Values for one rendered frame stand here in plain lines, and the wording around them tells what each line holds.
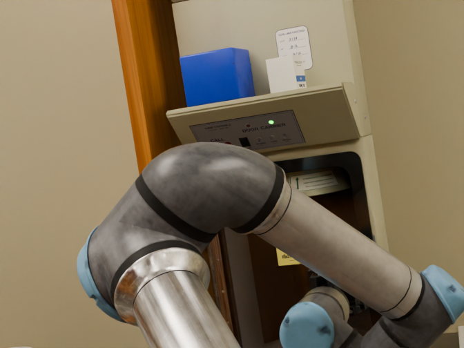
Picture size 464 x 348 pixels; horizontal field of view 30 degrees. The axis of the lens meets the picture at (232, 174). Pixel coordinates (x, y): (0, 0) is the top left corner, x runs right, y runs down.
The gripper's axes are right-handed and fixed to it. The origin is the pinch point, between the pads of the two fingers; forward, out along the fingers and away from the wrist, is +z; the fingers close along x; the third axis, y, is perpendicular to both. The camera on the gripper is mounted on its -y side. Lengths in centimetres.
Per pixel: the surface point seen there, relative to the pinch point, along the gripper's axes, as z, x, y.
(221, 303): 4.5, 25.7, -0.8
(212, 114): -4.8, 18.5, 34.5
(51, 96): 49, 79, 47
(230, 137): -0.5, 17.1, 30.0
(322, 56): 5.7, -0.1, 41.8
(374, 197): 8.8, -5.2, 15.2
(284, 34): 5.7, 6.1, 46.9
